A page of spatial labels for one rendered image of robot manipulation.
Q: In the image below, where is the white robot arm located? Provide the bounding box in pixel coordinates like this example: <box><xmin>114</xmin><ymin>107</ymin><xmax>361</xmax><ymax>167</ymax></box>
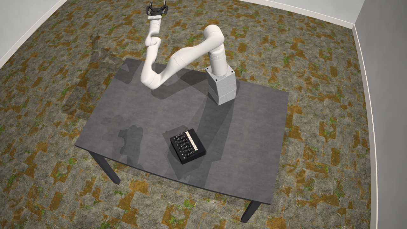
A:
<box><xmin>140</xmin><ymin>15</ymin><xmax>228</xmax><ymax>90</ymax></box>

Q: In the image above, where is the dark grey lighting desk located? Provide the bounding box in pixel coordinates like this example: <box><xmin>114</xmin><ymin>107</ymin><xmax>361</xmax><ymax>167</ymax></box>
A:
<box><xmin>170</xmin><ymin>128</ymin><xmax>206</xmax><ymax>165</ymax></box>

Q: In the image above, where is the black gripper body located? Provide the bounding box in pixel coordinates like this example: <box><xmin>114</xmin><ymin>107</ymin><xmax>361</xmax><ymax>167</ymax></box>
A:
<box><xmin>150</xmin><ymin>8</ymin><xmax>163</xmax><ymax>16</ymax></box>

